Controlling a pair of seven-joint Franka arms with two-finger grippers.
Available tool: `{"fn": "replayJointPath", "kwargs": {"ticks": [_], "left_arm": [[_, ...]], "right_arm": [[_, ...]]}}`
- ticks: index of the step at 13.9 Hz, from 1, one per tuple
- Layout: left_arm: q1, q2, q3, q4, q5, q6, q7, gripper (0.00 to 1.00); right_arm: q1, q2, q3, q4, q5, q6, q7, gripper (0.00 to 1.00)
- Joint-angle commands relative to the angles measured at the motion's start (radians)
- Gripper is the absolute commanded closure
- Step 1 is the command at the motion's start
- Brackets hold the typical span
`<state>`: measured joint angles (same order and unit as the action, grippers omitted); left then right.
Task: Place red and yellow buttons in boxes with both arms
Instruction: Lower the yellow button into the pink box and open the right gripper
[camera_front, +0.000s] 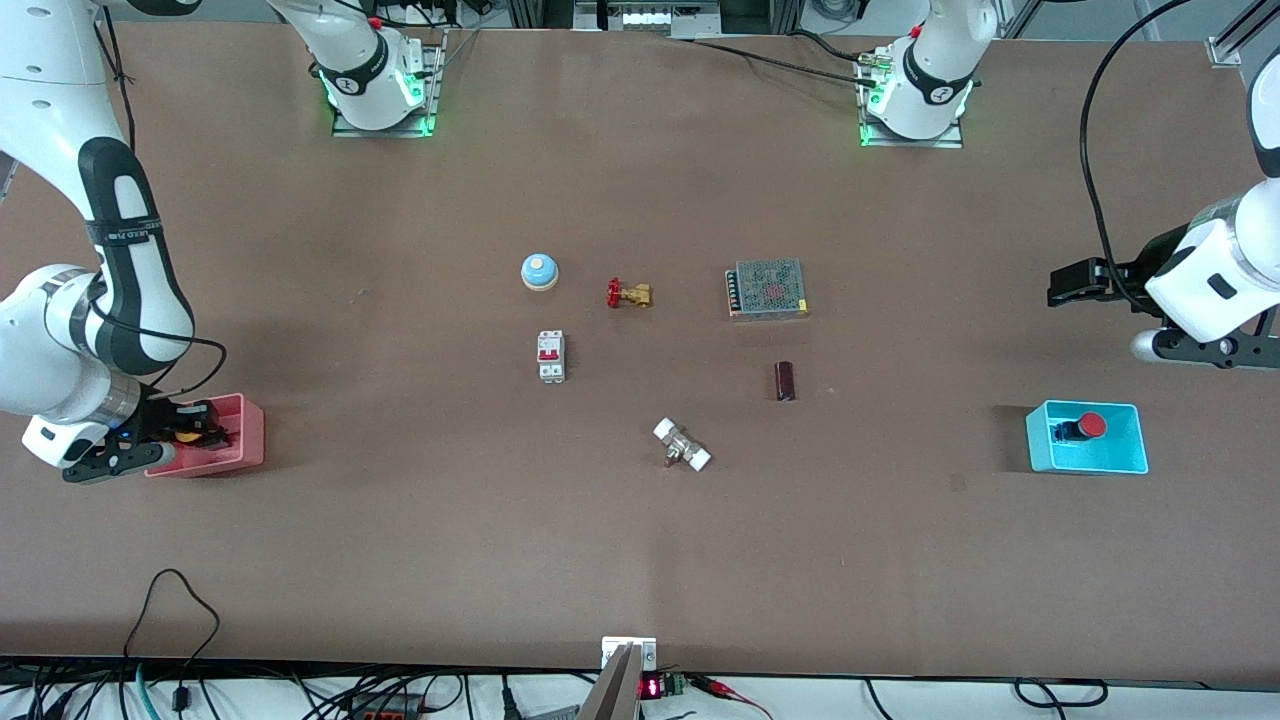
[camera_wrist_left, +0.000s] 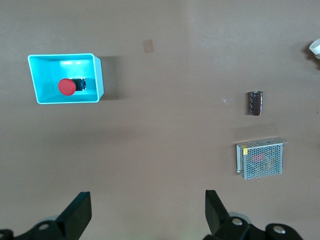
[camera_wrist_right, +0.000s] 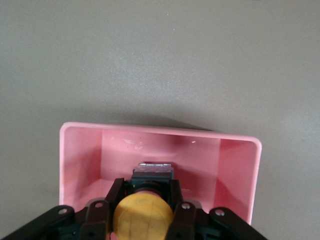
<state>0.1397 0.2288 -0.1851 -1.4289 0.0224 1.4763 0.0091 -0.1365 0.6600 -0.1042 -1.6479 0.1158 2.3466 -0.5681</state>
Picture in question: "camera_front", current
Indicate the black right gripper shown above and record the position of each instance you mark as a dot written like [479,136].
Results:
[160,416]

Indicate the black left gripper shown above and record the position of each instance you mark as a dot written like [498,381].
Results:
[1152,264]

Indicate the yellow push button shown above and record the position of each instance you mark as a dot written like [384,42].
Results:
[186,436]

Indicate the red push button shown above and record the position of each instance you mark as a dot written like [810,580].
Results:
[1091,424]

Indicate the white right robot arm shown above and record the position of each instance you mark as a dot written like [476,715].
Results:
[40,100]

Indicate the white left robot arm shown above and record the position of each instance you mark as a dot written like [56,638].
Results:
[1210,280]

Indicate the pink plastic box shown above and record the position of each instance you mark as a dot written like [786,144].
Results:
[240,440]

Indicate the cyan plastic box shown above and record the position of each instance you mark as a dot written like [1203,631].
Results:
[1100,455]

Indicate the dark cylindrical capacitor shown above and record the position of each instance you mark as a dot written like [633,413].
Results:
[785,381]

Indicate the metal mesh power supply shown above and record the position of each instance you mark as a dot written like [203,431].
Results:
[767,288]

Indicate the black power strip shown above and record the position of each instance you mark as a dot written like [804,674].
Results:
[385,708]

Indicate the blue bell with orange top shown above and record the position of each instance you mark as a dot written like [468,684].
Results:
[539,271]

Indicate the metal valve with white caps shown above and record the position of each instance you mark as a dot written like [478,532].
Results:
[682,444]

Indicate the red digit display module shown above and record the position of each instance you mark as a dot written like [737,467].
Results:
[651,688]

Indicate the grey equipment rack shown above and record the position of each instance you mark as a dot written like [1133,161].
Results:
[645,15]

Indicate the red clip lead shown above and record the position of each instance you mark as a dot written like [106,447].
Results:
[730,692]

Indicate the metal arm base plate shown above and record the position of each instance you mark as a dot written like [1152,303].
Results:
[910,140]
[385,125]

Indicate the aluminium frame profile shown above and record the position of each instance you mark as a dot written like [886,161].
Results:
[1235,40]

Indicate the white circuit breaker red switch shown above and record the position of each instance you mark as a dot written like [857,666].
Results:
[551,357]

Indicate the grey metal camera stand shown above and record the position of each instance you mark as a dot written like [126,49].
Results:
[612,695]

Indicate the white metal bracket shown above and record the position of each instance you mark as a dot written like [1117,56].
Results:
[645,648]

